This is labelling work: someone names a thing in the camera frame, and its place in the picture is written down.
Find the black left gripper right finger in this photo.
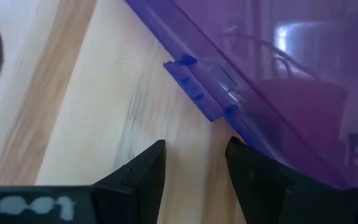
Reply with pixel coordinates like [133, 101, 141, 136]
[226, 136, 291, 224]

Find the purple translucent pencil box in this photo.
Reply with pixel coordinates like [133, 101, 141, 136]
[125, 0, 358, 191]

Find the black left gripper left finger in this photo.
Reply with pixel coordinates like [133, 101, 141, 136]
[92, 139, 167, 224]

